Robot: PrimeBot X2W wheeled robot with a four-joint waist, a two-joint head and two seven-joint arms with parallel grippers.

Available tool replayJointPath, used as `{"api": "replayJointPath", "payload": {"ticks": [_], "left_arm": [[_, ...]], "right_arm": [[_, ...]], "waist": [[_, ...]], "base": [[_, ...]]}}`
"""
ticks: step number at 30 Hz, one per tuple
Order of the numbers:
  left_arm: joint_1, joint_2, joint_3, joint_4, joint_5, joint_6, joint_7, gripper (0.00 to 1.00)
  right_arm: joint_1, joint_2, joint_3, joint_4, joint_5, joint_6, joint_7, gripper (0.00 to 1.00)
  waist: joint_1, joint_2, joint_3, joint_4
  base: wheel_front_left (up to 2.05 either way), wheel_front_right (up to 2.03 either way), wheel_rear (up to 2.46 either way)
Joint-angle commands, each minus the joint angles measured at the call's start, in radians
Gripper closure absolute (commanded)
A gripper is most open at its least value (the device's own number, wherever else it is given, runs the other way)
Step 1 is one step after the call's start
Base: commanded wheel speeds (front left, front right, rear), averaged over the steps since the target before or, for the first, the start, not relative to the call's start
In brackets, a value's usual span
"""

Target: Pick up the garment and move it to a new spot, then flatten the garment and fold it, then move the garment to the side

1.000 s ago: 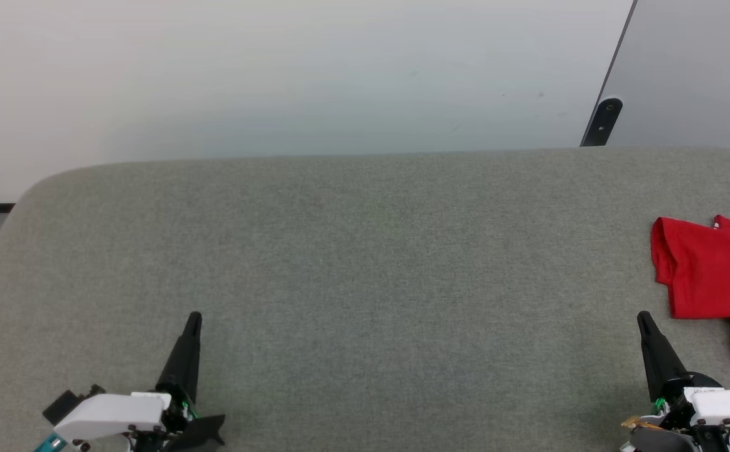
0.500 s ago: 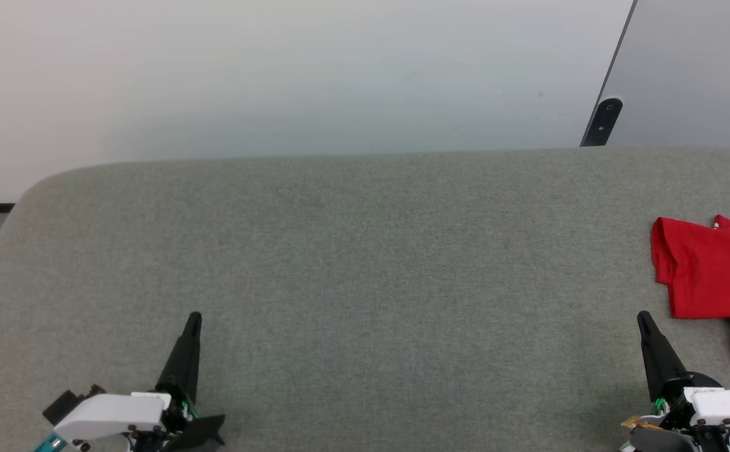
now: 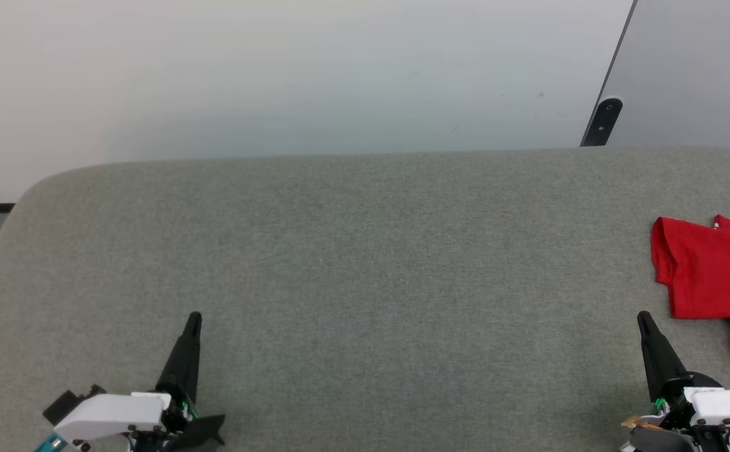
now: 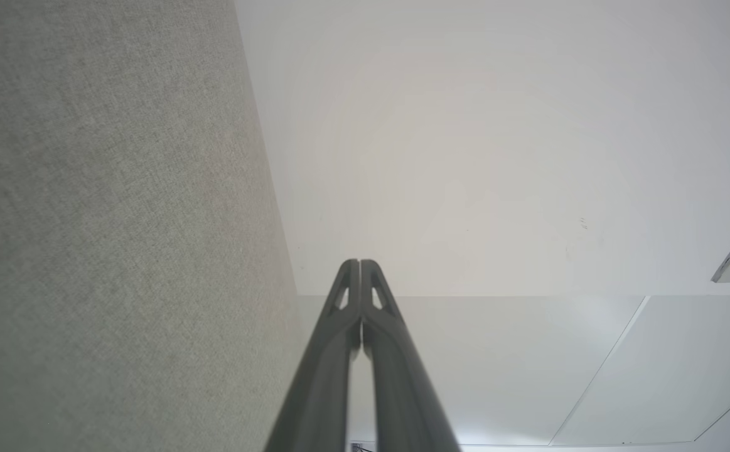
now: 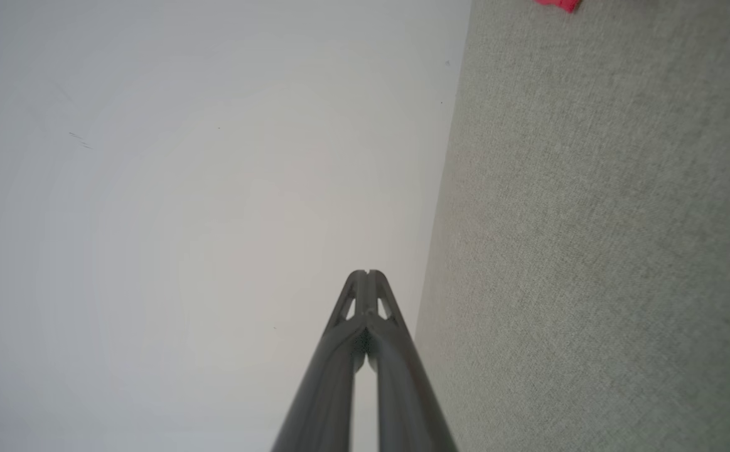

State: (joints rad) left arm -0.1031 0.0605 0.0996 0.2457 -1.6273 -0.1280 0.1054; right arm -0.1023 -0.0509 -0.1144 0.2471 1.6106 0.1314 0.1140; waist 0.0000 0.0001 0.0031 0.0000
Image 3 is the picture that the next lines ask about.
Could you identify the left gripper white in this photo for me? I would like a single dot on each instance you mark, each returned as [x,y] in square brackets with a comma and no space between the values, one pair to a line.
[113,414]

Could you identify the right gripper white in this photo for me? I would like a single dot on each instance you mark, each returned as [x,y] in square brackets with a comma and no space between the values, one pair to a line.
[729,414]

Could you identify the red and white jersey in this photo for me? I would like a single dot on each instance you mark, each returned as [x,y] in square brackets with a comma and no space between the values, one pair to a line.
[710,270]

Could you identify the grey partition panel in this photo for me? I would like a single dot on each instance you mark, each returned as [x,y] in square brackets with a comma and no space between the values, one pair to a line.
[697,69]

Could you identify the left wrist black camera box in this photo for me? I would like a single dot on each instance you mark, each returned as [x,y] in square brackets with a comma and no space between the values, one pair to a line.
[63,403]

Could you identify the black rounded metal bracket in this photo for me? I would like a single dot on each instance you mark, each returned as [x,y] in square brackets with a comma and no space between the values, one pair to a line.
[603,122]

